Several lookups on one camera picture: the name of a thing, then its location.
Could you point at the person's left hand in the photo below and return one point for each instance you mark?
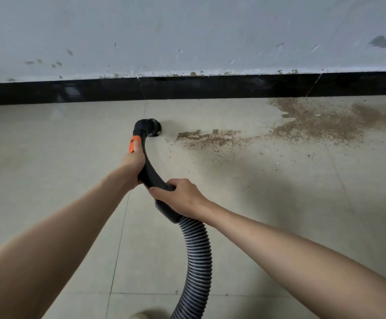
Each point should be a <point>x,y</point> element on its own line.
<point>133,166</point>

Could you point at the person's right hand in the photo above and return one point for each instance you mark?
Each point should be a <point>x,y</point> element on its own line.
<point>183,197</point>

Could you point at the brown dirt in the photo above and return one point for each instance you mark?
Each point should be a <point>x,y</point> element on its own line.
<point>312,122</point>

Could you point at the person's right forearm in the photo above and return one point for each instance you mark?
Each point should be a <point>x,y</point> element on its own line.
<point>309,262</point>

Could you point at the person's left forearm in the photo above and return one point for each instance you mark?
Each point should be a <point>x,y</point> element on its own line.
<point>47,252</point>

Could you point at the person's left shoe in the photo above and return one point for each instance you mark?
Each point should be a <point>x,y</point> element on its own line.
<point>143,315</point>

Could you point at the black baseboard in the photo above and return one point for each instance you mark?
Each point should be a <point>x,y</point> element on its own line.
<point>179,87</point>

